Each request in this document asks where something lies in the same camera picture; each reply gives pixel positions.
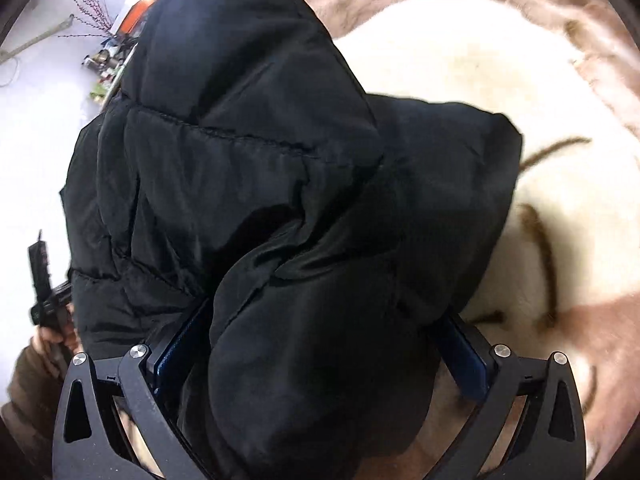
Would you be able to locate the black puffer jacket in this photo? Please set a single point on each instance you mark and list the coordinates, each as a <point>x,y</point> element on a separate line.
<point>280,200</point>

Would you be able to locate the orange and white box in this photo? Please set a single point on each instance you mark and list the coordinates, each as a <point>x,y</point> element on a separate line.
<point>136,14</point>

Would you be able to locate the person's left forearm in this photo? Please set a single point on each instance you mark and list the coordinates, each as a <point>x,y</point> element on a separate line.
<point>30,400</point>

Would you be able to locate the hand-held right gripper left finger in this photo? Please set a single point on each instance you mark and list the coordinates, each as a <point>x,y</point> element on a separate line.
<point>172,355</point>

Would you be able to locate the paw print plush blanket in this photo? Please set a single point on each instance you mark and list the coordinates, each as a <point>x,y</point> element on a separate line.
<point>550,110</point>

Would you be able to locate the dried twig bunch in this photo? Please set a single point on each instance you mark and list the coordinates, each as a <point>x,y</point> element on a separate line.
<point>90,15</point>

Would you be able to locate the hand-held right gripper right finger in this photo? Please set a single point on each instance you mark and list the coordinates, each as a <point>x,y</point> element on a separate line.
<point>467,365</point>

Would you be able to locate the person's left hand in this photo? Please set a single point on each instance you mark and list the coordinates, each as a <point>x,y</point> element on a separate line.
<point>52,337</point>

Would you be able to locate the group of bottles and jars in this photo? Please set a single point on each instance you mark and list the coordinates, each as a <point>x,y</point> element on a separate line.
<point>106,62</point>

